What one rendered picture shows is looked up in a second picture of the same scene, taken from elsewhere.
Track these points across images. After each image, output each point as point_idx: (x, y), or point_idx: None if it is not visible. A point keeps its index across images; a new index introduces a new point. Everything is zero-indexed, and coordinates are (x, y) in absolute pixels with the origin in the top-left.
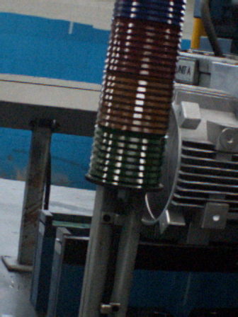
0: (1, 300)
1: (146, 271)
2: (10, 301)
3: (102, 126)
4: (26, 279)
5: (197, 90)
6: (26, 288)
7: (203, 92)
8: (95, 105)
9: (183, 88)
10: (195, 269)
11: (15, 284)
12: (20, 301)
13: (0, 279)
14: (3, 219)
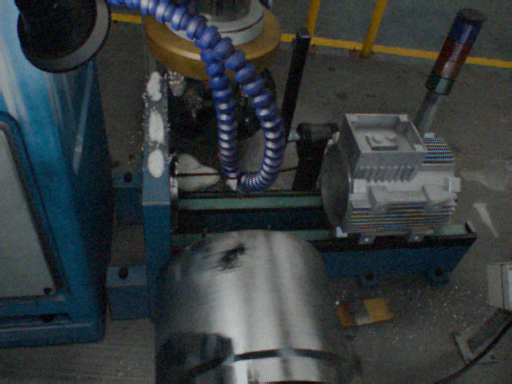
0: (466, 266)
1: None
2: (461, 265)
3: None
4: (464, 313)
5: (428, 139)
6: (459, 294)
7: (424, 139)
8: (500, 262)
9: (437, 139)
10: None
11: (468, 300)
12: (456, 267)
13: (479, 305)
14: None
